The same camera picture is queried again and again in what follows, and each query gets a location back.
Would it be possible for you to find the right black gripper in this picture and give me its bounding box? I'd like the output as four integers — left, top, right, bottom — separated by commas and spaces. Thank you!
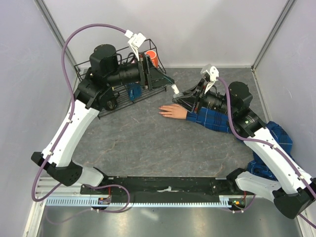
173, 78, 236, 117

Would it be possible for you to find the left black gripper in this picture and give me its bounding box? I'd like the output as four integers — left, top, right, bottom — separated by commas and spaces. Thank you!
107, 52, 175, 91

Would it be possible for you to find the nail polish bottle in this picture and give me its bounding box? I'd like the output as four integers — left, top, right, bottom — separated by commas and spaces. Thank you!
173, 92, 183, 99

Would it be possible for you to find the white nail polish cap brush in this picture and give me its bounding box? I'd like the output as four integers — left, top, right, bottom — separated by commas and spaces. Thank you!
171, 84, 180, 94

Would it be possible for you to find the blue plaid sleeve forearm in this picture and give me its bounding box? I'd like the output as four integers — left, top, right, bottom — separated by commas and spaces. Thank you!
186, 107, 232, 133

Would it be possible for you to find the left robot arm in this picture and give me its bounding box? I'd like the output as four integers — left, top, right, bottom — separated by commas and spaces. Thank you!
31, 44, 174, 194

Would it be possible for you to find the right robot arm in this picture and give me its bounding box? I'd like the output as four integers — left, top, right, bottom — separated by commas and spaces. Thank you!
172, 80, 316, 219

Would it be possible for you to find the mannequin hand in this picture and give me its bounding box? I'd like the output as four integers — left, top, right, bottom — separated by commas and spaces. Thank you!
159, 104, 187, 119

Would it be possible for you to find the orange mug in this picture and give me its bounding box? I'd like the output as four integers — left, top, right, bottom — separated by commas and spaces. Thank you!
145, 50, 158, 68

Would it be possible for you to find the blue item in rack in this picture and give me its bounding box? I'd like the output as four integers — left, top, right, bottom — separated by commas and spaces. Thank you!
127, 83, 142, 101

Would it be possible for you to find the black round object under rack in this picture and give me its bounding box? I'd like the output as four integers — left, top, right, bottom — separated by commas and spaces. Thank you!
104, 97, 118, 111

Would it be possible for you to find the black wire dish rack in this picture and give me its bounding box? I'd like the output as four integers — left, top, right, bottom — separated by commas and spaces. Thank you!
74, 39, 167, 118

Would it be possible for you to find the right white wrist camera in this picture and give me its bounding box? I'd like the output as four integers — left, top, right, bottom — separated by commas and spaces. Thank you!
200, 64, 219, 94

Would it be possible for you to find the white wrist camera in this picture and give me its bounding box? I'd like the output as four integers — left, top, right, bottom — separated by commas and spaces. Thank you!
200, 64, 219, 94
128, 33, 146, 61

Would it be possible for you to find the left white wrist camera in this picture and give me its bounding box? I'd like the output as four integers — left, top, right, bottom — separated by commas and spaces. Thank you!
128, 33, 146, 61

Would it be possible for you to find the light blue cable duct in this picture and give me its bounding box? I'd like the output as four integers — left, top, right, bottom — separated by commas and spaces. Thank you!
46, 197, 247, 208

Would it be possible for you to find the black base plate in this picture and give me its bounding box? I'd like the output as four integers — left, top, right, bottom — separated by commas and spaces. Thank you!
80, 175, 247, 203

